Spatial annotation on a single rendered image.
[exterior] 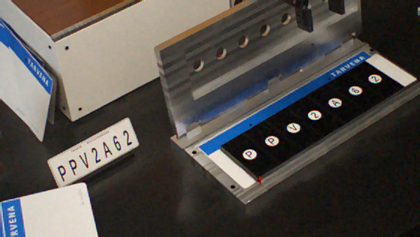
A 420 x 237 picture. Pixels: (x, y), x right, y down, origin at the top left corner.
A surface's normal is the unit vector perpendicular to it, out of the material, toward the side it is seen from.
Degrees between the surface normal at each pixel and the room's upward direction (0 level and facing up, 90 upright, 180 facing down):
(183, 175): 0
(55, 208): 0
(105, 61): 90
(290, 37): 81
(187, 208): 0
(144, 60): 90
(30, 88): 69
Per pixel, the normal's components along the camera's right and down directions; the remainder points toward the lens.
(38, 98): -0.80, 0.12
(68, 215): -0.06, -0.73
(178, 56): 0.59, 0.39
